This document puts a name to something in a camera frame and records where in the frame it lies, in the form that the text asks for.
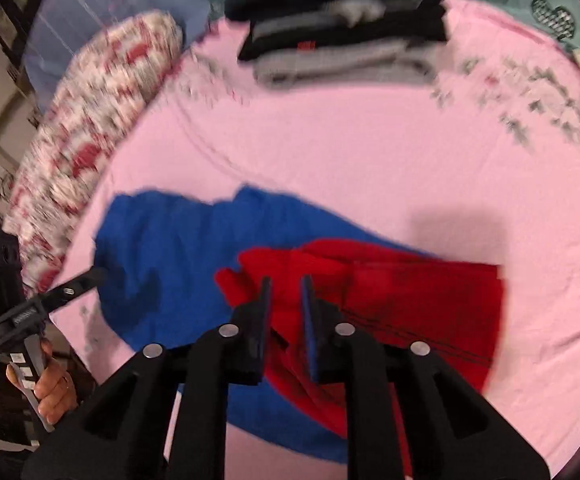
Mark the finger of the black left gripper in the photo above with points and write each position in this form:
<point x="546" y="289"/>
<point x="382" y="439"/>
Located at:
<point x="61" y="295"/>

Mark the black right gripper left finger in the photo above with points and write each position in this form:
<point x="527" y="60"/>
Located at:
<point x="163" y="414"/>

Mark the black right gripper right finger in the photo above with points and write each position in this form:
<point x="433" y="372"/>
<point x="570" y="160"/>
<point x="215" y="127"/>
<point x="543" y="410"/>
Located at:
<point x="407" y="410"/>

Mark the blue and red pants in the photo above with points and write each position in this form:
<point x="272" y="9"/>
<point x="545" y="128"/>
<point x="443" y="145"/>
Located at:
<point x="176" y="268"/>

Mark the person's left hand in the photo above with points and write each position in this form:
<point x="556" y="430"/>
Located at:
<point x="55" y="390"/>

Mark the red white floral pillow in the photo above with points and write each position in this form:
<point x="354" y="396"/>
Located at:
<point x="106" y="87"/>

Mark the blue pillowcase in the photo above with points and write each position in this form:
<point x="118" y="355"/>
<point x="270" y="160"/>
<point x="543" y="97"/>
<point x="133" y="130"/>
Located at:
<point x="62" y="27"/>

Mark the pink floral bed sheet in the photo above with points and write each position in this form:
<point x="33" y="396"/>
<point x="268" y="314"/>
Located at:
<point x="483" y="166"/>

